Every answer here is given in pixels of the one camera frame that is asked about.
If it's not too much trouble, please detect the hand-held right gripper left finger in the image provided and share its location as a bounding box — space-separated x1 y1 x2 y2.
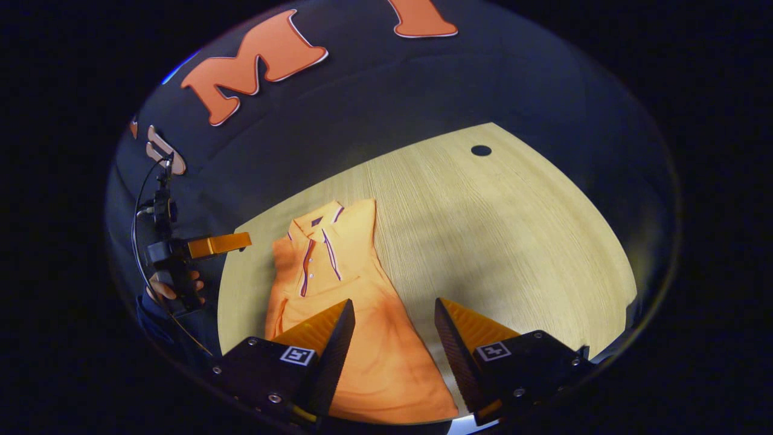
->
208 298 357 427

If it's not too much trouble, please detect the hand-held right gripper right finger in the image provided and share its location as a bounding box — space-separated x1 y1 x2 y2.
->
434 297 597 427

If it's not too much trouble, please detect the orange T-shirt with striped collar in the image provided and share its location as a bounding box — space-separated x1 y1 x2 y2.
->
264 198 460 425

